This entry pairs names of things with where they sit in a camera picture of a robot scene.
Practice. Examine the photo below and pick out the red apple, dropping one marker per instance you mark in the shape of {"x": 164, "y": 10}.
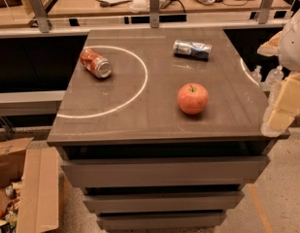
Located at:
{"x": 193, "y": 98}

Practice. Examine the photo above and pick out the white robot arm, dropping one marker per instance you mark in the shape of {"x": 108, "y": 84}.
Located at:
{"x": 285, "y": 45}

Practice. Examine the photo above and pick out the red coke can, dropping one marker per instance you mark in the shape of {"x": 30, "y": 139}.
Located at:
{"x": 96, "y": 64}

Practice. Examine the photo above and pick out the metal bracket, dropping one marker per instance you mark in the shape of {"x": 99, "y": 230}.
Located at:
{"x": 154, "y": 13}
{"x": 264, "y": 11}
{"x": 40, "y": 15}

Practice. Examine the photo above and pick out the cardboard box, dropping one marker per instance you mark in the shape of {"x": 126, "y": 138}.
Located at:
{"x": 37, "y": 172}

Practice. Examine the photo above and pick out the metal bracket left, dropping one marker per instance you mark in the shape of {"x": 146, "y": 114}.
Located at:
{"x": 40, "y": 15}

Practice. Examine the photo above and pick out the metal bracket middle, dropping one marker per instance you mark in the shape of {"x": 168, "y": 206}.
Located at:
{"x": 154, "y": 13}

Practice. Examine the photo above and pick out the metal bracket right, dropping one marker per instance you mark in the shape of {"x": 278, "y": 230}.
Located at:
{"x": 264, "y": 11}

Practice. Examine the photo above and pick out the blue silver crushed can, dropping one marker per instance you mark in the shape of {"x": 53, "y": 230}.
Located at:
{"x": 192, "y": 49}

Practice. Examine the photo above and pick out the grey drawer cabinet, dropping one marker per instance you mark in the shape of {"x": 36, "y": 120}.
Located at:
{"x": 140, "y": 161}

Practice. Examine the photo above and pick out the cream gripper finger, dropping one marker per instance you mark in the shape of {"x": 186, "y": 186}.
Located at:
{"x": 284, "y": 106}

